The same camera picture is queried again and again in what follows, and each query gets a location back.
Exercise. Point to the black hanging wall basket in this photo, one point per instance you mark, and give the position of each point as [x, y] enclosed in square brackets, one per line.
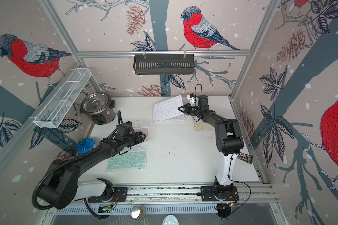
[164, 64]

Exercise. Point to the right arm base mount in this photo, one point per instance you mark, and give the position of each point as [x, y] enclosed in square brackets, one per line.
[219, 193]

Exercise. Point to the white keyboard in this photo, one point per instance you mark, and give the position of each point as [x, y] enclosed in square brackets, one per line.
[167, 109]

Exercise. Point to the yellow keyboard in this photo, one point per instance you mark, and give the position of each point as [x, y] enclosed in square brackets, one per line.
[201, 126]

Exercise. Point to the aluminium rail track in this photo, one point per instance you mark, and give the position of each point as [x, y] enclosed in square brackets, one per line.
[186, 193]

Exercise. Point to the white round lid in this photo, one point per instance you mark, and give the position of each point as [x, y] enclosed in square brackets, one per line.
[170, 220]

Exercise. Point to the white wire mesh shelf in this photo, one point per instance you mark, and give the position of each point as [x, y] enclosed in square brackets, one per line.
[65, 95]

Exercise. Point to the purple candy bar wrapper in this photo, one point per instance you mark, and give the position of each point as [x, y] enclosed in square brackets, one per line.
[245, 157]

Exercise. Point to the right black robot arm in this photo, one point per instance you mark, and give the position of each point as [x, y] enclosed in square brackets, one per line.
[228, 136]

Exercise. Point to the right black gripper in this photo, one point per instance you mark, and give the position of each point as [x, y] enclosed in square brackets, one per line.
[188, 108]

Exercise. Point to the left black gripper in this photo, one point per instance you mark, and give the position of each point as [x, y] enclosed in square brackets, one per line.
[141, 138]

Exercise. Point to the green keyboard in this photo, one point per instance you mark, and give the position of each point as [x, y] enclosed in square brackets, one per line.
[135, 159]

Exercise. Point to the steel rice cooker pot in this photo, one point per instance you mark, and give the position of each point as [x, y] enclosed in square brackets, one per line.
[100, 108]

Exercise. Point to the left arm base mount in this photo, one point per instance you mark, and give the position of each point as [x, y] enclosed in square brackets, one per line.
[115, 195]

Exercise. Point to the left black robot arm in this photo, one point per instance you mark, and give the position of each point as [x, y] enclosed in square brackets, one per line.
[58, 188]

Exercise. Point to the blue lidded container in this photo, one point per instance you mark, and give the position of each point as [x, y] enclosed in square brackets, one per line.
[85, 145]

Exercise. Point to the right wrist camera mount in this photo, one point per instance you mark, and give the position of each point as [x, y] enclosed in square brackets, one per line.
[192, 99]

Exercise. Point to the pink keyboard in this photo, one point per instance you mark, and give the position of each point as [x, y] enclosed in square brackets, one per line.
[144, 128]
[180, 118]

